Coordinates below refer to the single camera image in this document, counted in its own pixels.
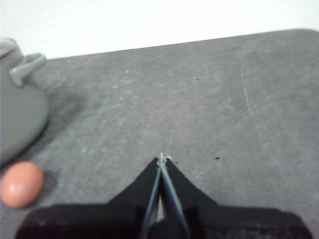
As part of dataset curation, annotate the brown egg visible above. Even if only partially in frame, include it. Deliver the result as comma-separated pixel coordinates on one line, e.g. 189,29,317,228
0,161,45,209

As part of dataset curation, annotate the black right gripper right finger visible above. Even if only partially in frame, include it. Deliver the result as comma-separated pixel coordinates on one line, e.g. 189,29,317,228
147,157,315,239

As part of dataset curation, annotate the pale green electric pot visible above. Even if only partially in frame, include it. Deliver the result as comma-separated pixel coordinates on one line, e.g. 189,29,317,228
0,39,49,166

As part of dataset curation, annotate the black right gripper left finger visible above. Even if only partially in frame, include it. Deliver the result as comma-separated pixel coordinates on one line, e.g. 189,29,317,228
14,156,161,239

